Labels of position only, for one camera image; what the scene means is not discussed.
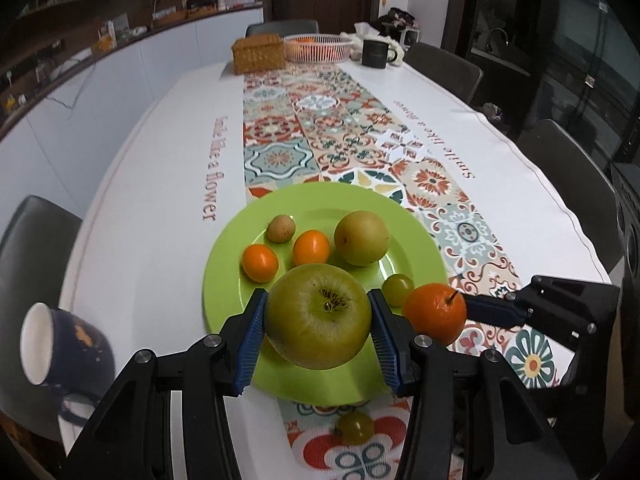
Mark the small green fruit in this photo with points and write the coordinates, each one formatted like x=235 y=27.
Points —
x=397 y=289
x=355 y=427

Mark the white desk lamp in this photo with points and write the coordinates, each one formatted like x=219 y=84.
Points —
x=158 y=0

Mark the yellow-green pear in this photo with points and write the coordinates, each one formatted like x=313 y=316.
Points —
x=361 y=238

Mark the wicker basket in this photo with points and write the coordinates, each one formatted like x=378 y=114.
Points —
x=258 y=55

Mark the green plate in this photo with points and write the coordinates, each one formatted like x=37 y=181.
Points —
x=300 y=210

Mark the navy blue mug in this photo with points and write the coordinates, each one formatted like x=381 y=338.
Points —
x=82 y=357

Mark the dark bag on stool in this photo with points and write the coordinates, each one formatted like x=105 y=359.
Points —
x=397 y=22

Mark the patterned table runner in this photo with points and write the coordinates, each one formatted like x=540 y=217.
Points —
x=320 y=135

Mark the green apple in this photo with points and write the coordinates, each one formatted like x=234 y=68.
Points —
x=318 y=316

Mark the glass sliding door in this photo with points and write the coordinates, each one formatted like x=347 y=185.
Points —
x=590 y=50

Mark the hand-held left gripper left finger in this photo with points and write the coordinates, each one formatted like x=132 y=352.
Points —
x=252 y=340

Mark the black box on counter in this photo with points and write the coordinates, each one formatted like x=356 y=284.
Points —
x=202 y=4

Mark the mandarin orange with stem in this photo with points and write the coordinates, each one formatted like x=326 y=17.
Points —
x=434 y=314

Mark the white plastic basket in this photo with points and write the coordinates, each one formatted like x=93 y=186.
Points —
x=317 y=51

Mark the small brown fruit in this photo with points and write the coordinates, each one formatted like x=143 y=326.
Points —
x=279 y=228

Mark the black mug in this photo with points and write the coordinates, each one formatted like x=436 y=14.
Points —
x=375 y=53

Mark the grey chair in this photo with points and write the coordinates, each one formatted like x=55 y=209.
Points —
x=445 y=72
x=570 y=180
x=30 y=260
x=282 y=27

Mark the white crumpled cloth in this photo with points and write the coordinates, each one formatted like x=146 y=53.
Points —
x=352 y=35

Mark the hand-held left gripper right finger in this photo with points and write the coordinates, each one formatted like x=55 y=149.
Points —
x=387 y=347

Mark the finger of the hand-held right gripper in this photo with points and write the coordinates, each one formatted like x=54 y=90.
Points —
x=495 y=310

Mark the metal faucet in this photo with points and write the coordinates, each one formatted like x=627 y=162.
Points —
x=500 y=40

